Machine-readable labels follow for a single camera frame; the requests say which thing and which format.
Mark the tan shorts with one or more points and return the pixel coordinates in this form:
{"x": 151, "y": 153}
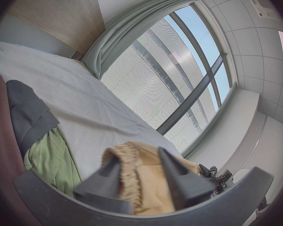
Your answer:
{"x": 151, "y": 180}

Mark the brown shorts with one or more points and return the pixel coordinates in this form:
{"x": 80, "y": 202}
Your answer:
{"x": 2, "y": 126}

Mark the window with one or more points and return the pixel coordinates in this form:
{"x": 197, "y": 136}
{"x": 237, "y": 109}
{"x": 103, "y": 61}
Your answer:
{"x": 160, "y": 83}

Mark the green garment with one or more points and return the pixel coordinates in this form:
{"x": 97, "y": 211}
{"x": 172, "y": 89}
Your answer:
{"x": 51, "y": 159}

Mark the bed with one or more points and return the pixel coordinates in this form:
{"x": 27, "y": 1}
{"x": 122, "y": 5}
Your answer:
{"x": 85, "y": 107}

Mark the black garment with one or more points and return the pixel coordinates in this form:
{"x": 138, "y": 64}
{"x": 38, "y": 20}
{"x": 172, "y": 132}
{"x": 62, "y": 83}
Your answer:
{"x": 28, "y": 112}

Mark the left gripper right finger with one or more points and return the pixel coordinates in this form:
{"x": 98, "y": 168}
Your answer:
{"x": 186, "y": 187}

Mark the grey-green curtain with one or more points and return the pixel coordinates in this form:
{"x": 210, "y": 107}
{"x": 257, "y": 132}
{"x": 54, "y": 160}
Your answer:
{"x": 122, "y": 34}

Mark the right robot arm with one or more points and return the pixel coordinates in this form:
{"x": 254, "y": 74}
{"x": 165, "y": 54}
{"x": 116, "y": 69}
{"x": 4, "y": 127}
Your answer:
{"x": 224, "y": 180}

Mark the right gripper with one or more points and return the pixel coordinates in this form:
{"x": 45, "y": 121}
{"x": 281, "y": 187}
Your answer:
{"x": 208, "y": 172}

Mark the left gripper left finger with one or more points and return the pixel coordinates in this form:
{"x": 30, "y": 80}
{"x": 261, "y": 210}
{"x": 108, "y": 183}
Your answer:
{"x": 103, "y": 182}

